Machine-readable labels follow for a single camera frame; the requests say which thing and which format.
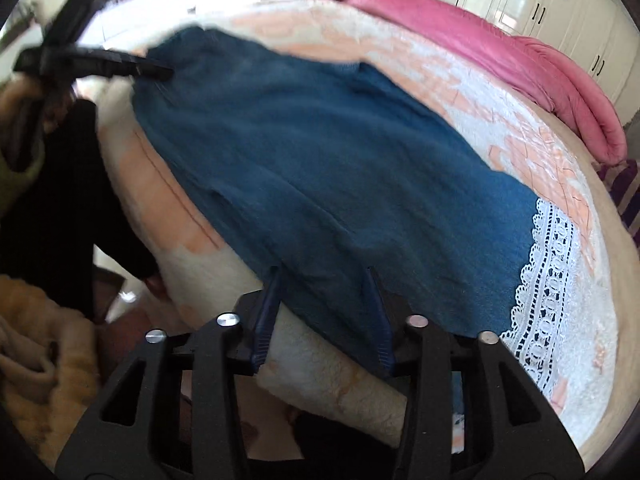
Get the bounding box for purple striped pillow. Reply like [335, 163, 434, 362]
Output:
[592, 159, 640, 248]

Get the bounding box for yellow fluffy cloth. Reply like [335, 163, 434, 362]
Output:
[0, 275, 108, 466]

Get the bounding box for pink duvet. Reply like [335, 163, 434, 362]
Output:
[306, 0, 629, 163]

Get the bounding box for person's black clothed leg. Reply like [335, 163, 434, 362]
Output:
[0, 100, 161, 323]

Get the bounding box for blue pants with lace hem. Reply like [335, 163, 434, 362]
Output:
[131, 26, 585, 397]

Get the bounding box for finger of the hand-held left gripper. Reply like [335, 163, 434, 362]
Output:
[102, 50, 175, 82]

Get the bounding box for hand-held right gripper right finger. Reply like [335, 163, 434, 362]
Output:
[362, 266, 586, 480]

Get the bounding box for peach patterned fleece blanket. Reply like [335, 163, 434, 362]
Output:
[97, 0, 621, 448]

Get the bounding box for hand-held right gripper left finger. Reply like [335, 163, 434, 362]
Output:
[55, 267, 288, 480]

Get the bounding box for white glossy wardrobe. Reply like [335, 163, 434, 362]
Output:
[362, 0, 636, 126]

